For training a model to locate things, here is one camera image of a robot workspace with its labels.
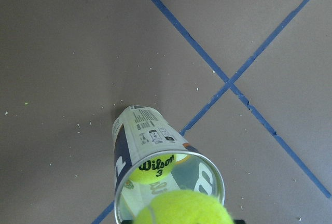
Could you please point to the clear tennis ball can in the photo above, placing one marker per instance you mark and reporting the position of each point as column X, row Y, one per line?
column 140, row 133

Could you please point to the yellow tennis ball in can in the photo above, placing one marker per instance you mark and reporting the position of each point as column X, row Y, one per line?
column 154, row 169

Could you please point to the yellow Wilson tennis ball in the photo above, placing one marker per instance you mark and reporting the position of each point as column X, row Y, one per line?
column 184, row 206

